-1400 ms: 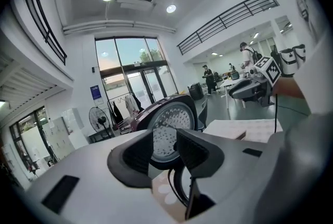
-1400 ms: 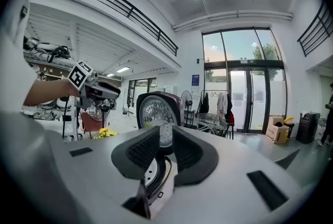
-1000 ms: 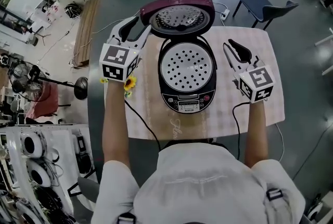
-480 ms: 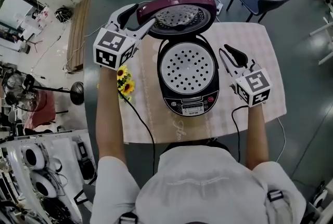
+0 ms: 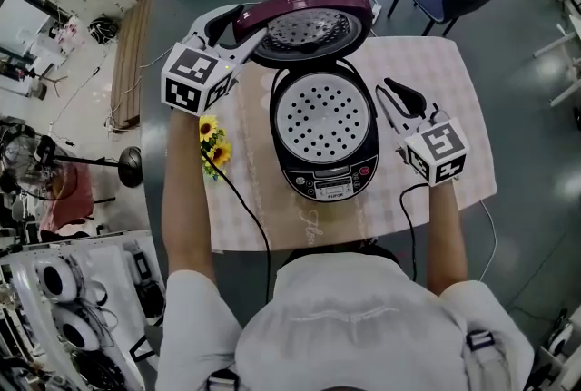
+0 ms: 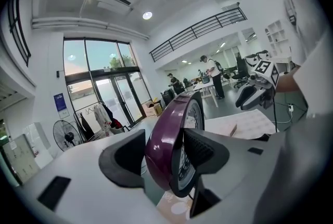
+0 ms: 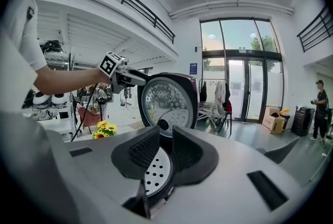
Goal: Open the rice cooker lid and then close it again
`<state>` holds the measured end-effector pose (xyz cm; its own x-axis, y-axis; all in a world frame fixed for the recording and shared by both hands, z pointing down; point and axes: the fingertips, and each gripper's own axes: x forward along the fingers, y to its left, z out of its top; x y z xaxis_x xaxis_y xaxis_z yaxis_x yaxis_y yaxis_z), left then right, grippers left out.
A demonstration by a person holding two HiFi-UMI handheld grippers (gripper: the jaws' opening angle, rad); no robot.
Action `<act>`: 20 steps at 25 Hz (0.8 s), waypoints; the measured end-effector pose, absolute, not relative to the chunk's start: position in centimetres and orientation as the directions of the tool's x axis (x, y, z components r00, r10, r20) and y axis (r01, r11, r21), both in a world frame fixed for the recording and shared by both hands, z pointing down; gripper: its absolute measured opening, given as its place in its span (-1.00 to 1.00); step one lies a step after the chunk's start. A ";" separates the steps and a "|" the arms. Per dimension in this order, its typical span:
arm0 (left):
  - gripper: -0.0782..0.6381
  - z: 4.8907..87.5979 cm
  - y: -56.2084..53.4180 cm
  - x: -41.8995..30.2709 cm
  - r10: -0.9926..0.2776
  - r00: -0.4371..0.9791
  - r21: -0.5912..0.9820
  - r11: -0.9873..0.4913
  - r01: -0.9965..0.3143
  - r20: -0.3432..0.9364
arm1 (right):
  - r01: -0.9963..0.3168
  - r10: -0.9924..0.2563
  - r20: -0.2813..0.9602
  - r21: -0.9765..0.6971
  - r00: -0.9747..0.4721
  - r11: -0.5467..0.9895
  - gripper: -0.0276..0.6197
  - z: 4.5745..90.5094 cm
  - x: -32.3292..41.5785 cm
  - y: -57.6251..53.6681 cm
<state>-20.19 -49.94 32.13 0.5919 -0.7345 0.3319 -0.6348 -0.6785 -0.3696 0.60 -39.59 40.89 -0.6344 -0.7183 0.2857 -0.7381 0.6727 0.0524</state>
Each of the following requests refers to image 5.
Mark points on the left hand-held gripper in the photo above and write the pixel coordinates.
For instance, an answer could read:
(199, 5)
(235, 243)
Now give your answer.
(190, 76)

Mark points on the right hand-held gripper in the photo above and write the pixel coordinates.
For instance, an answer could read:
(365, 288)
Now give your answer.
(438, 149)

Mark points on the purple rice cooker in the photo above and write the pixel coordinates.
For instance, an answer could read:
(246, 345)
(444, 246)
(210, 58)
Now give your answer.
(295, 1)

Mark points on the person's left forearm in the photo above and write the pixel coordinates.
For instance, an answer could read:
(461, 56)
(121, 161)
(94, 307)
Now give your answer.
(186, 208)

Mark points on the person's right forearm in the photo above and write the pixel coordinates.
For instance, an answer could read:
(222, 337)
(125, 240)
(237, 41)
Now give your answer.
(445, 235)

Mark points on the white perforated steamer tray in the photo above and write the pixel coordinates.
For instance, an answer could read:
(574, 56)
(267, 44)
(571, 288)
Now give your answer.
(322, 117)

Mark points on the brown wooden pallet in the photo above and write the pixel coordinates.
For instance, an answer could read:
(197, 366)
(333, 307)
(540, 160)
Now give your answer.
(131, 62)

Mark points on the white power strip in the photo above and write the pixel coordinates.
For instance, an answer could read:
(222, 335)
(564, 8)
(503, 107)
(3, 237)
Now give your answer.
(377, 10)

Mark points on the sunflower bouquet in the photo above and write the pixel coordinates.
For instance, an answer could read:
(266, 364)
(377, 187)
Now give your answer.
(220, 151)

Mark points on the dark blue chair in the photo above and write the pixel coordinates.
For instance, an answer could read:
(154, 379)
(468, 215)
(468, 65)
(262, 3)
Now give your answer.
(454, 1)

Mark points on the person's dark trousers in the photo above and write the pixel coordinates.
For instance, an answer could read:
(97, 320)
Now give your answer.
(381, 253)

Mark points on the small tripod stand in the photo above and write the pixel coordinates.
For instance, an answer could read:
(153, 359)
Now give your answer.
(45, 83)

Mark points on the white desk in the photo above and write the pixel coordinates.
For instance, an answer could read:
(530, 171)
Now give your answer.
(576, 28)

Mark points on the whiteboard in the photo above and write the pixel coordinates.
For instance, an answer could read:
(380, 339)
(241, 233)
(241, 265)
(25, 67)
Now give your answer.
(22, 24)

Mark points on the red fabric bundle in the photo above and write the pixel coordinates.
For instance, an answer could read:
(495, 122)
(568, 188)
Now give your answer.
(68, 198)

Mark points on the person's white shirt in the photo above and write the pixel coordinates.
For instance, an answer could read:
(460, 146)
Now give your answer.
(354, 330)

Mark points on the white metal rack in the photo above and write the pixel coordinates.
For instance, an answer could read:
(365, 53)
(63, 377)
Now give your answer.
(113, 253)

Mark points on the black rectangular adapter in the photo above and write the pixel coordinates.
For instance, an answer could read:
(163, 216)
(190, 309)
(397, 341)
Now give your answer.
(141, 266)

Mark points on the white round device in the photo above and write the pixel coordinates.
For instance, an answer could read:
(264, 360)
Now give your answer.
(54, 280)
(77, 330)

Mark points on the black round device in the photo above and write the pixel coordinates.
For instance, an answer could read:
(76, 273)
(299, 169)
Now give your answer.
(106, 373)

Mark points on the black pedestal fan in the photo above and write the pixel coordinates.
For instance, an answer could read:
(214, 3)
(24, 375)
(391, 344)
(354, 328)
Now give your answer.
(130, 167)

